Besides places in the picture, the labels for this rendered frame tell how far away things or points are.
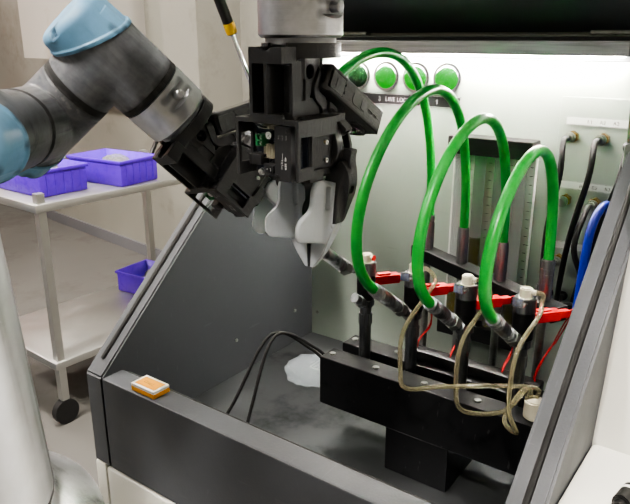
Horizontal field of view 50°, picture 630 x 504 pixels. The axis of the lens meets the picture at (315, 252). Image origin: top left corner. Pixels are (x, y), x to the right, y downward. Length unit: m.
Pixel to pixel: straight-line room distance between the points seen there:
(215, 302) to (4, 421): 1.01
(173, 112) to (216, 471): 0.49
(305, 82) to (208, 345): 0.72
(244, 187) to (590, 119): 0.58
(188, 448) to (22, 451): 0.76
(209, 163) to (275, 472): 0.39
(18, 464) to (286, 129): 0.40
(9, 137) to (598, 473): 0.69
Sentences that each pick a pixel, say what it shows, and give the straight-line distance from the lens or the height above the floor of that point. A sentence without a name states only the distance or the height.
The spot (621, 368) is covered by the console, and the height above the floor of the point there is 1.07.
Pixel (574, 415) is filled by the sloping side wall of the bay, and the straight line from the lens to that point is 0.78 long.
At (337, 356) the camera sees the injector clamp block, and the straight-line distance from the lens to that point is 1.04.
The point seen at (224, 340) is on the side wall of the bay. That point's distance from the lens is 1.26.
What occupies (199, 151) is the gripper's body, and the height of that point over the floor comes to 1.33.
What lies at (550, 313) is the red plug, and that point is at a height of 1.11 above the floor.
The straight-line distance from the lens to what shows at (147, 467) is 1.09.
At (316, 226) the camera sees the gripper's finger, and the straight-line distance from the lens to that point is 0.63.
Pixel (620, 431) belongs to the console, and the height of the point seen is 1.00.
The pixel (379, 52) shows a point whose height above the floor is 1.43.
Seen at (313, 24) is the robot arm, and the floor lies 1.46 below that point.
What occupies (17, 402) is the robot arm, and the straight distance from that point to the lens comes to 0.23.
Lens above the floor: 1.45
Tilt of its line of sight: 18 degrees down
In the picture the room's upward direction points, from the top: straight up
